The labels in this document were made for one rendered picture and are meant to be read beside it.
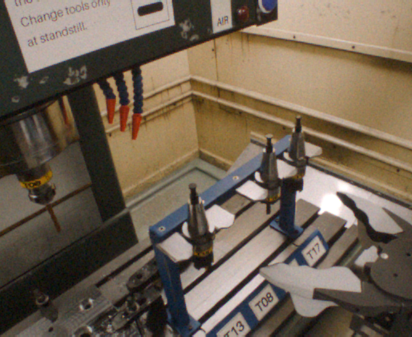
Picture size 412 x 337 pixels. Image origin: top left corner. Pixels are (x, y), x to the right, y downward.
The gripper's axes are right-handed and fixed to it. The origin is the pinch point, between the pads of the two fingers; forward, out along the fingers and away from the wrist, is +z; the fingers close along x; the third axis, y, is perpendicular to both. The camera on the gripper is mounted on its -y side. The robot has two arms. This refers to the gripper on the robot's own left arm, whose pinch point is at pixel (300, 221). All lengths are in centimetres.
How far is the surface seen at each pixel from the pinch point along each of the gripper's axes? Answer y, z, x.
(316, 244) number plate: 50, 18, 42
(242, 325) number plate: 51, 18, 10
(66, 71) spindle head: -17.9, 15.7, -13.5
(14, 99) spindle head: -17.2, 15.8, -18.4
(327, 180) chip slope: 61, 37, 83
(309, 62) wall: 17, 50, 86
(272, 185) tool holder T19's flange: 23.0, 23.5, 27.2
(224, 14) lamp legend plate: -18.3, 15.2, 6.2
